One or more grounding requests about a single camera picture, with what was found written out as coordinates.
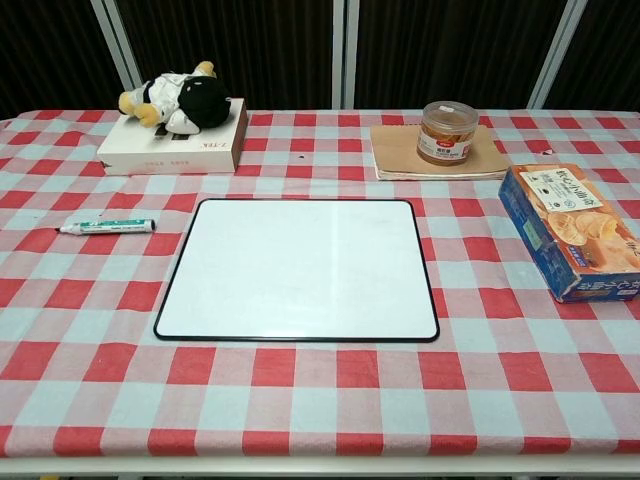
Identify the silver partition post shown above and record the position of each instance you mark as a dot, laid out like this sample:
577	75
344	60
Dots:
345	50
555	50
121	50

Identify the red white checkered tablecloth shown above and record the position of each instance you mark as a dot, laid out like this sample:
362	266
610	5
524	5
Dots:
320	390

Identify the white flat cardboard box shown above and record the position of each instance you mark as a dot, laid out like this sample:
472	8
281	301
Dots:
200	155

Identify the brown kraft notebook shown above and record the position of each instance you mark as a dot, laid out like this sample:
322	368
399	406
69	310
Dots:
395	155

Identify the green white whiteboard marker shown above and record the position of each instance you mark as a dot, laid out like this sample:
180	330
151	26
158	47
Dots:
115	227

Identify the white board mat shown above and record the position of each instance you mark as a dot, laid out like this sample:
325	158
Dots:
300	270

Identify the black white plush doll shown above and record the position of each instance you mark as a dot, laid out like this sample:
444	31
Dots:
200	100

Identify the blue orange biscuit box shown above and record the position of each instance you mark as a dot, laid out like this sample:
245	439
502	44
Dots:
565	225

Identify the dark ribbed partition panel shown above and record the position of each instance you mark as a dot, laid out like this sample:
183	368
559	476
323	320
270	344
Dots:
230	45
610	50
50	50
450	45

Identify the clear plastic snack jar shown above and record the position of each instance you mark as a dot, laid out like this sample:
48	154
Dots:
447	135

